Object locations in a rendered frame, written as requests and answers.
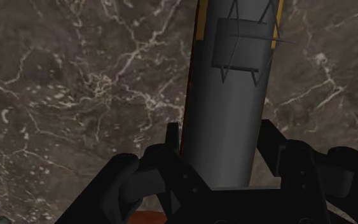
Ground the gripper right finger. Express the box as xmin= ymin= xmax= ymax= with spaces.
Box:
xmin=257 ymin=118 xmax=358 ymax=224

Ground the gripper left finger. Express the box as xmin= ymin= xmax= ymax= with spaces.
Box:
xmin=53 ymin=122 xmax=229 ymax=224

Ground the grey cylinder with yellow stripes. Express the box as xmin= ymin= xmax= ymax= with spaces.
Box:
xmin=179 ymin=0 xmax=286 ymax=190

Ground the orange brown object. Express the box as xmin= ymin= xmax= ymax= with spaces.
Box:
xmin=131 ymin=209 xmax=171 ymax=224

